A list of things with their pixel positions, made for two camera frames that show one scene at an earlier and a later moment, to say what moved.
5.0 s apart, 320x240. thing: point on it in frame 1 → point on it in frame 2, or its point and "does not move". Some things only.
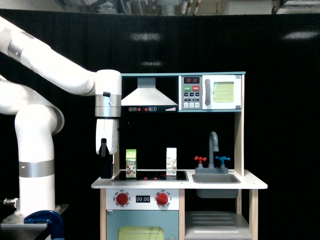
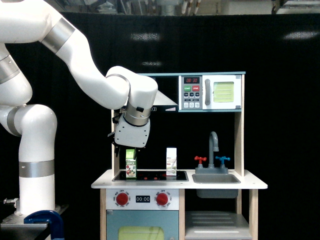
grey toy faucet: (213, 146) does not move
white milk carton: (171, 161) does not move
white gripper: (106, 140) → (127, 135)
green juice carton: (131, 163) does not move
